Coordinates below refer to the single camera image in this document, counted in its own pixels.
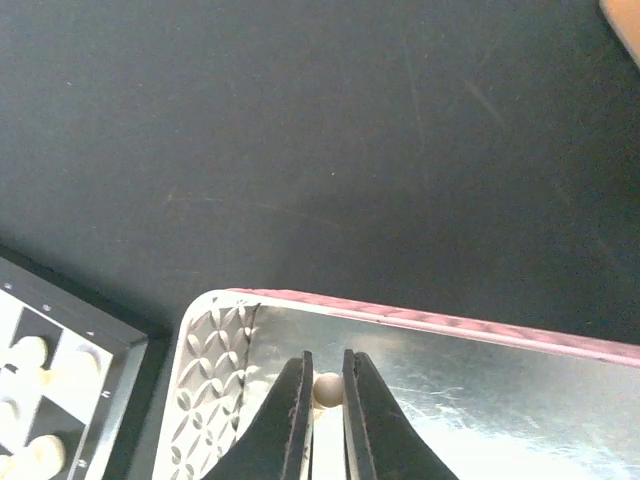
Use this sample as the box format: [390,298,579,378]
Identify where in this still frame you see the white chess rook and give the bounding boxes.
[47,350,100,391]

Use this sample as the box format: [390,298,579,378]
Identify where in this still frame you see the pink tin box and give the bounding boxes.
[153,289,639,479]

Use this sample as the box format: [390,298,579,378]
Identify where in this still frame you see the white chess piece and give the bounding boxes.
[1,336,50,386]
[0,400,20,437]
[5,434,66,480]

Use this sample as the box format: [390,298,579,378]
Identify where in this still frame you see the yellow tin lid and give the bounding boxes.
[599,0,640,67]

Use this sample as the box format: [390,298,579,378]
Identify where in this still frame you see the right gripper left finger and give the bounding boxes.
[204,351,314,480]

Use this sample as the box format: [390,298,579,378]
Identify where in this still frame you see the white chess piece twelfth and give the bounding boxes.
[312,372,343,409]

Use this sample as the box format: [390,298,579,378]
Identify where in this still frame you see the black white chessboard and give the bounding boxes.
[1,258,153,479]

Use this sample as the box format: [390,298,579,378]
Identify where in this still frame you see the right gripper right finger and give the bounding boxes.
[342,349,457,480]

